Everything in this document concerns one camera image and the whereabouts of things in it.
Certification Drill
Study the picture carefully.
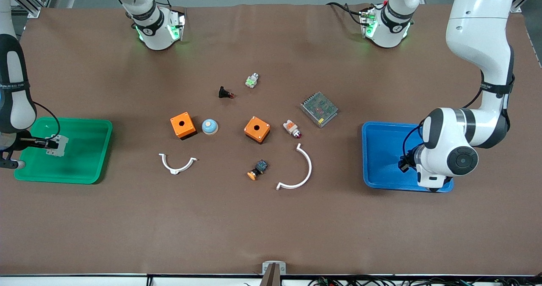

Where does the white red circuit breaker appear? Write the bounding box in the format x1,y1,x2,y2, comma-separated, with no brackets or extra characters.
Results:
46,135,69,158

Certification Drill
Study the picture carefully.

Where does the blue plastic tray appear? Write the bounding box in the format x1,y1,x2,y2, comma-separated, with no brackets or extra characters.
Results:
361,122,454,193

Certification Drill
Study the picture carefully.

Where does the green plastic tray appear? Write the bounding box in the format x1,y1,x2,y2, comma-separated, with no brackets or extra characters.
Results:
14,117,114,185

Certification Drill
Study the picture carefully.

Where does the large white pipe clamp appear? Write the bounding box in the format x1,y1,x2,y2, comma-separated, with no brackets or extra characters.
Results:
276,143,313,191

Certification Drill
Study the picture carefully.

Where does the metal mesh power supply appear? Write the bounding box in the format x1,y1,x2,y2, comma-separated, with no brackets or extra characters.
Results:
299,92,339,128

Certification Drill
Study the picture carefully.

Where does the small white pipe clamp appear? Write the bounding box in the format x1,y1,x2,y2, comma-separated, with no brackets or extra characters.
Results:
159,153,198,175

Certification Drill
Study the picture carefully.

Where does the red indicator lamp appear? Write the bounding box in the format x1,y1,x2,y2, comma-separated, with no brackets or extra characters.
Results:
283,119,302,139

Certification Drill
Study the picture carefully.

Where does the brown table mat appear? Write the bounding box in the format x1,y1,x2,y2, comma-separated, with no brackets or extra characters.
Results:
0,4,542,276

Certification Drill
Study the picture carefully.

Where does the orange button box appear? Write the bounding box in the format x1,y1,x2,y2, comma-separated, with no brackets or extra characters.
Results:
170,112,198,141
243,116,271,144

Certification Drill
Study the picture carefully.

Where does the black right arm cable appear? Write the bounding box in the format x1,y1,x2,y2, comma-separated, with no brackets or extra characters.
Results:
33,102,61,142

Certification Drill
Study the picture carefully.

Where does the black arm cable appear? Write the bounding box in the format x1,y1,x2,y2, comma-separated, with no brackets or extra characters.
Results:
401,68,487,161
33,102,61,142

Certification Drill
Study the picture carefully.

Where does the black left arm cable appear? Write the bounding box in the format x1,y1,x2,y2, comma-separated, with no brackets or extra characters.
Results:
401,68,487,161

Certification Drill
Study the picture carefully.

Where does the black cable bundle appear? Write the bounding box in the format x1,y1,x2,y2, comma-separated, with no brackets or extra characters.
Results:
307,275,542,286

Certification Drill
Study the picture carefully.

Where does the orange push button switch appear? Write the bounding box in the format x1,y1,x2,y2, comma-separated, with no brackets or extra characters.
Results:
247,159,268,181

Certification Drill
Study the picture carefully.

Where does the grey metal bracket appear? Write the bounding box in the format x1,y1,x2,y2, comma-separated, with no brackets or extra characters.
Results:
262,261,287,286

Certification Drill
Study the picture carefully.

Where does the black base cable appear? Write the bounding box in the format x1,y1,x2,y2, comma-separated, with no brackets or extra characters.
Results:
327,1,373,26

